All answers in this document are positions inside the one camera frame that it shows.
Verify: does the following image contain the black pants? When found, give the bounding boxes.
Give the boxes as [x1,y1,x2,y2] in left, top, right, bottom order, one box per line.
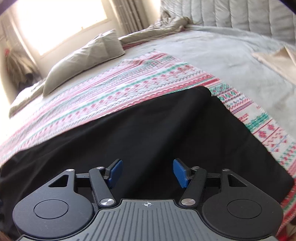
[1,86,294,239]

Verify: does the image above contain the patterned striped bedspread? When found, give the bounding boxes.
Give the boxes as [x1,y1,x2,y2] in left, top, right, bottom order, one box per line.
[1,50,295,239]

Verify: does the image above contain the beige pillow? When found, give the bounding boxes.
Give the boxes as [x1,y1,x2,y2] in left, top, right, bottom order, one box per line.
[43,29,125,96]

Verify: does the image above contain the hanging olive clothes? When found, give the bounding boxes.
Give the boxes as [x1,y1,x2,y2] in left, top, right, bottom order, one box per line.
[4,49,42,91]

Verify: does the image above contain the beige cloth on bed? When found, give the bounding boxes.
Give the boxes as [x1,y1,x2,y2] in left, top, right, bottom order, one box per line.
[252,46,296,84]

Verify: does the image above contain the window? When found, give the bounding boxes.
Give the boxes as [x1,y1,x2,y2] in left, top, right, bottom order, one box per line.
[14,0,107,55]

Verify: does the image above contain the beige curtain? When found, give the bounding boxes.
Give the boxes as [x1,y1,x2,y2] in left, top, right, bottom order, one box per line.
[110,0,149,35]

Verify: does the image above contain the grey quilted headboard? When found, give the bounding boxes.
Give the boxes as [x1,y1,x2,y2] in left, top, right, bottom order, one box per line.
[161,0,295,45]

